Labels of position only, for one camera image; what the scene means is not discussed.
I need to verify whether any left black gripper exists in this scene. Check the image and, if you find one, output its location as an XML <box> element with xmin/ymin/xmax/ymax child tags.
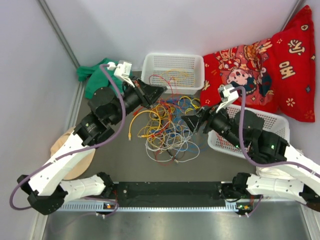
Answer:
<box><xmin>109</xmin><ymin>76</ymin><xmax>168</xmax><ymax>126</ymax></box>

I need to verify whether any orange thin cable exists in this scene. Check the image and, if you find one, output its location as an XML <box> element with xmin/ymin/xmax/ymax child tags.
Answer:
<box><xmin>175</xmin><ymin>72</ymin><xmax>196</xmax><ymax>88</ymax></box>

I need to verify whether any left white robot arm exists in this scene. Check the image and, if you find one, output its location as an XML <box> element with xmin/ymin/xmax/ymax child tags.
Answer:
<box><xmin>17</xmin><ymin>78</ymin><xmax>167</xmax><ymax>215</ymax></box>

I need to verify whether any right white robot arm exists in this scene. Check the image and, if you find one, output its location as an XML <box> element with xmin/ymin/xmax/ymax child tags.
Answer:
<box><xmin>182</xmin><ymin>107</ymin><xmax>320</xmax><ymax>211</ymax></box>

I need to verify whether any white basket at right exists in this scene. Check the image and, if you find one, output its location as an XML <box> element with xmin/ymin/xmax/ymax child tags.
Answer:
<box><xmin>207</xmin><ymin>107</ymin><xmax>290</xmax><ymax>159</ymax></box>

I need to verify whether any white basket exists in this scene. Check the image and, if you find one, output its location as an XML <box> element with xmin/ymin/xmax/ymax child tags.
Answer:
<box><xmin>207</xmin><ymin>107</ymin><xmax>290</xmax><ymax>159</ymax></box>
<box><xmin>141</xmin><ymin>53</ymin><xmax>205</xmax><ymax>95</ymax></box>

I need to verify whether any white basket at back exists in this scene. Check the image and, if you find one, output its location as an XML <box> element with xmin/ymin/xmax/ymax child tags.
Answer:
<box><xmin>141</xmin><ymin>53</ymin><xmax>205</xmax><ymax>95</ymax></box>

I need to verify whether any green cloth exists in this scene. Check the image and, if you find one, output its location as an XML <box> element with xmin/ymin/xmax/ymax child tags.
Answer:
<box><xmin>76</xmin><ymin>58</ymin><xmax>118</xmax><ymax>99</ymax></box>

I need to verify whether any red patterned cloth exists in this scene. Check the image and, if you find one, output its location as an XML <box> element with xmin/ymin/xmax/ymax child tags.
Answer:
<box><xmin>200</xmin><ymin>5</ymin><xmax>316</xmax><ymax>123</ymax></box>

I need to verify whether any white cloth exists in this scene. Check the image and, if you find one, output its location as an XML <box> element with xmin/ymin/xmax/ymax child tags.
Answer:
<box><xmin>255</xmin><ymin>167</ymin><xmax>295</xmax><ymax>180</ymax></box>

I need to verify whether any beige cloth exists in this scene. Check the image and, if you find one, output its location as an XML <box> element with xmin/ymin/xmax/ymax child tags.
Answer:
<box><xmin>50</xmin><ymin>126</ymin><xmax>96</xmax><ymax>181</ymax></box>

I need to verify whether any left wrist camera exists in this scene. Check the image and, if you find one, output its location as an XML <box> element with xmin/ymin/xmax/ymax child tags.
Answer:
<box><xmin>107</xmin><ymin>60</ymin><xmax>136</xmax><ymax>88</ymax></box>

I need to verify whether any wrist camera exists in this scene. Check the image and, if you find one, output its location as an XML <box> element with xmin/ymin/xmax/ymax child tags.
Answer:
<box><xmin>107</xmin><ymin>60</ymin><xmax>136</xmax><ymax>88</ymax></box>
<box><xmin>215</xmin><ymin>84</ymin><xmax>239</xmax><ymax>113</ymax></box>

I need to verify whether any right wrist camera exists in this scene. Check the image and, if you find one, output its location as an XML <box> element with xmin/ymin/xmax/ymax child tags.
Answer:
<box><xmin>215</xmin><ymin>84</ymin><xmax>239</xmax><ymax>113</ymax></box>

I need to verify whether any white cable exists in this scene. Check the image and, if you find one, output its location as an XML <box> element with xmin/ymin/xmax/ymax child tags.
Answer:
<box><xmin>144</xmin><ymin>128</ymin><xmax>201</xmax><ymax>165</ymax></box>

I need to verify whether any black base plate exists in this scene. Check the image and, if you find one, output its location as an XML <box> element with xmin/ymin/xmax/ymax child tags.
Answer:
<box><xmin>114</xmin><ymin>181</ymin><xmax>239</xmax><ymax>207</ymax></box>

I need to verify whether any grey slotted cable duct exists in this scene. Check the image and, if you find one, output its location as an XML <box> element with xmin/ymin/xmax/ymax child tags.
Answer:
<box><xmin>58</xmin><ymin>200</ymin><xmax>253</xmax><ymax>213</ymax></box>

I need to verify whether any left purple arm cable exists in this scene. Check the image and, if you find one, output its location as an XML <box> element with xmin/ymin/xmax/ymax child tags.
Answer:
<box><xmin>9</xmin><ymin>64</ymin><xmax>126</xmax><ymax>210</ymax></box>

